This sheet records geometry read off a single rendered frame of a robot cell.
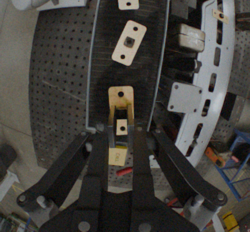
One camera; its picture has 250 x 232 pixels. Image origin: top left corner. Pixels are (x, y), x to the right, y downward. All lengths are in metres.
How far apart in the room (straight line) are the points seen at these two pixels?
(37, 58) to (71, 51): 0.24
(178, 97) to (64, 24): 0.71
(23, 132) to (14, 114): 0.32
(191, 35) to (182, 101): 0.19
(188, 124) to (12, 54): 2.11
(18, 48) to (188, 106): 1.98
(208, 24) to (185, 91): 0.30
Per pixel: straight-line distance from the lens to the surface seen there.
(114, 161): 0.35
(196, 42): 0.39
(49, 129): 0.98
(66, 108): 0.84
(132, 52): 0.25
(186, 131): 0.54
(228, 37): 0.60
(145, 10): 0.28
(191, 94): 0.36
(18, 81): 2.04
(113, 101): 0.21
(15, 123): 2.38
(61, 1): 0.84
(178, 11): 0.37
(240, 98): 0.63
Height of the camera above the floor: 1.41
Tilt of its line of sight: 70 degrees down
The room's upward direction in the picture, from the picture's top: 179 degrees counter-clockwise
